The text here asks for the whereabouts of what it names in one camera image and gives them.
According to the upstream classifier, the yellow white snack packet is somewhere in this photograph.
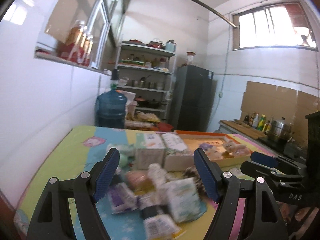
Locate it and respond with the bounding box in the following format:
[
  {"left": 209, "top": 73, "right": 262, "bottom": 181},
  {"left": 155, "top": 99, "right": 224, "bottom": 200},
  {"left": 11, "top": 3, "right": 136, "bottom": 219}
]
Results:
[{"left": 138, "top": 192, "right": 185, "bottom": 239}]

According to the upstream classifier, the metal storage shelf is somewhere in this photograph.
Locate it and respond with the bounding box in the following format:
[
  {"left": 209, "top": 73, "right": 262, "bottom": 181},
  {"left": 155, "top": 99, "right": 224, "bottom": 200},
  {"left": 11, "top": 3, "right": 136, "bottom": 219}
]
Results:
[{"left": 115, "top": 40, "right": 176, "bottom": 121}]

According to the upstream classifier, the red plastic basin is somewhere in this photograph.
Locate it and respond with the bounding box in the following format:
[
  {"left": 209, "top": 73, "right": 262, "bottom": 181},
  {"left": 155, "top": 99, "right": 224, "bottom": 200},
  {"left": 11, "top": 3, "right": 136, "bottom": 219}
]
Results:
[{"left": 157, "top": 122, "right": 174, "bottom": 132}]

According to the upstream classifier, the pack of drink bottles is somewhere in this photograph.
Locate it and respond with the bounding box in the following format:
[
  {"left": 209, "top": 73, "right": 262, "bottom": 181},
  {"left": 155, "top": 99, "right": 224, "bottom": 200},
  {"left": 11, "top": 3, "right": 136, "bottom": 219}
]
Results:
[{"left": 59, "top": 20, "right": 93, "bottom": 67}]

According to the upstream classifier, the glass jar red lid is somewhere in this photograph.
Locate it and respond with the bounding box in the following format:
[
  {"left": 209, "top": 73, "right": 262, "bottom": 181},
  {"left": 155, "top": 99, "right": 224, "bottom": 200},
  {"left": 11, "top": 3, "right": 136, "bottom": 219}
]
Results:
[{"left": 187, "top": 51, "right": 196, "bottom": 65}]

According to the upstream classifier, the green sponge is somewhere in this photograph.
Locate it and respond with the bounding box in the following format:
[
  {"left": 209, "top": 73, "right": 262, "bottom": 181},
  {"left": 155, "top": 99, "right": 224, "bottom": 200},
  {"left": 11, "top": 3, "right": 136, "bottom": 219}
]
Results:
[{"left": 118, "top": 153, "right": 129, "bottom": 168}]

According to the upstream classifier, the green yellow bottle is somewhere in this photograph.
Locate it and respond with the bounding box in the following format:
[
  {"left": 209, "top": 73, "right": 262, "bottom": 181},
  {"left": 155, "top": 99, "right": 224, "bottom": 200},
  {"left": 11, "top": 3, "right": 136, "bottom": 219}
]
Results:
[{"left": 257, "top": 114, "right": 266, "bottom": 131}]

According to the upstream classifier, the pink dress plush bunny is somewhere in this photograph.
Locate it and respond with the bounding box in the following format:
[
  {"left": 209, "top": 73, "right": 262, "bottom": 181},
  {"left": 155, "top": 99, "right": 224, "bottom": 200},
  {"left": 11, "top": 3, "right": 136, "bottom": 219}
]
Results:
[{"left": 222, "top": 141, "right": 251, "bottom": 157}]

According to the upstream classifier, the purple dress plush bunny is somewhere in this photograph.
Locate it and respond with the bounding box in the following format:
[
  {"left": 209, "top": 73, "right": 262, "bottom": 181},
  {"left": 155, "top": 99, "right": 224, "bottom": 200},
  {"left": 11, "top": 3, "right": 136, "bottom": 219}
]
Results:
[{"left": 199, "top": 142, "right": 222, "bottom": 161}]

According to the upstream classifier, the cardboard wall sheet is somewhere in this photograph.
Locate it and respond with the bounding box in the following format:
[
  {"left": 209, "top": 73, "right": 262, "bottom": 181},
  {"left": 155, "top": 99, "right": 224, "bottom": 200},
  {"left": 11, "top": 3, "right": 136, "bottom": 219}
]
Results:
[{"left": 240, "top": 81, "right": 319, "bottom": 145}]

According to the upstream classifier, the blue water jug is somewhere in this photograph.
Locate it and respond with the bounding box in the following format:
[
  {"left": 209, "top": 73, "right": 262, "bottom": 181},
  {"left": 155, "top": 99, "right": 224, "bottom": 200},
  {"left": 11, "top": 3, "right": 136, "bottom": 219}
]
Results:
[{"left": 95, "top": 68, "right": 127, "bottom": 129}]

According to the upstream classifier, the orange shallow cardboard box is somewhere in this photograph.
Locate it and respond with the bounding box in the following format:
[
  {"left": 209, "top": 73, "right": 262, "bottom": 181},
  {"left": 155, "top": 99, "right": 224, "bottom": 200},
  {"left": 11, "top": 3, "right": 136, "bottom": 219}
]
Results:
[{"left": 175, "top": 130, "right": 253, "bottom": 167}]

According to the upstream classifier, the purple white snack packet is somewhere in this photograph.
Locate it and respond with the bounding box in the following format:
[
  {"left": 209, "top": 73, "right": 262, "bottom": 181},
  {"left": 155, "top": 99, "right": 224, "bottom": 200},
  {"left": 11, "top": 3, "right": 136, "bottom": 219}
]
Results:
[{"left": 107, "top": 182, "right": 138, "bottom": 213}]

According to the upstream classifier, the steel steamer pot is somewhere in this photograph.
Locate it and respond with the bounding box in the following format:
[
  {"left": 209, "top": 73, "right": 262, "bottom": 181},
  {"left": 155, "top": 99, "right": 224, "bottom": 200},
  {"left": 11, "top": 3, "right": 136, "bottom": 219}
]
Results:
[{"left": 267, "top": 117, "right": 292, "bottom": 142}]

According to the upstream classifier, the wooden cutting board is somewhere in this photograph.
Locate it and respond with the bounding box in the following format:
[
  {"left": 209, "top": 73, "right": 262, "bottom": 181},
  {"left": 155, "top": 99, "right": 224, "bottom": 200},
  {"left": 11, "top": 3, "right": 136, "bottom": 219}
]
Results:
[{"left": 219, "top": 120, "right": 267, "bottom": 140}]

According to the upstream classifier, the green printed tissue pack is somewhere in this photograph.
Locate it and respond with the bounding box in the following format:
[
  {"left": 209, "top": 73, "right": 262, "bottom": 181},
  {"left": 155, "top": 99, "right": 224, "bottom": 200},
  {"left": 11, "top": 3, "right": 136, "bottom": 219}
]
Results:
[{"left": 166, "top": 178, "right": 202, "bottom": 223}]

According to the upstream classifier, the colourful cartoon bed sheet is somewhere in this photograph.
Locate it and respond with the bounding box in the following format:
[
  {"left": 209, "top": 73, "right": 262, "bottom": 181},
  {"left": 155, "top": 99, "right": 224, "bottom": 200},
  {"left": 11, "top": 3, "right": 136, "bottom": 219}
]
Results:
[{"left": 14, "top": 126, "right": 275, "bottom": 239}]

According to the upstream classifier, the black refrigerator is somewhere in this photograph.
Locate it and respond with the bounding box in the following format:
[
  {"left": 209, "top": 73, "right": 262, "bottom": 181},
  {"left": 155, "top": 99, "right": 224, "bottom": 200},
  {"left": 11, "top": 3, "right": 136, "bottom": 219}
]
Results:
[{"left": 169, "top": 65, "right": 214, "bottom": 132}]

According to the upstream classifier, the green white tissue box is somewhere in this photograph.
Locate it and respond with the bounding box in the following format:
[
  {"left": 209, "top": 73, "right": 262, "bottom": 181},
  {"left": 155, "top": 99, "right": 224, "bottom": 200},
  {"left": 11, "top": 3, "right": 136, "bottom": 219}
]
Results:
[{"left": 135, "top": 133, "right": 165, "bottom": 170}]

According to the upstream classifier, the floral tissue box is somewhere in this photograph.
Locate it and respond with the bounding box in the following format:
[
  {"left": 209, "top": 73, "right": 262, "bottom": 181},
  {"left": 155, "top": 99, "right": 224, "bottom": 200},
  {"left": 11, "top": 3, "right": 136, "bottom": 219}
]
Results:
[{"left": 161, "top": 133, "right": 194, "bottom": 172}]

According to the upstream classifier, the floral cream cloth scrunchie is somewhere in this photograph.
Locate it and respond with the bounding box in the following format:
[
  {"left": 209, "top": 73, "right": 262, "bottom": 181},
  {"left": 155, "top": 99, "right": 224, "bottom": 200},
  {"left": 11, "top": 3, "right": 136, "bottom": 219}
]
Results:
[{"left": 147, "top": 163, "right": 167, "bottom": 188}]

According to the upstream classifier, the pink sponge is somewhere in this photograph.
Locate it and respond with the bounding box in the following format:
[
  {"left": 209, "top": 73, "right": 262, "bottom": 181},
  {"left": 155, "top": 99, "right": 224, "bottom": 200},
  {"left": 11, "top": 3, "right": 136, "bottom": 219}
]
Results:
[{"left": 125, "top": 170, "right": 152, "bottom": 191}]

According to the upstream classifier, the leopard print scrunchie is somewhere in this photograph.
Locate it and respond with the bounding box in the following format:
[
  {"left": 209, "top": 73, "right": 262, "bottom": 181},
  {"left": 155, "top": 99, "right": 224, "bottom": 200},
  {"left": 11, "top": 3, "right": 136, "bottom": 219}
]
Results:
[{"left": 183, "top": 165, "right": 206, "bottom": 195}]

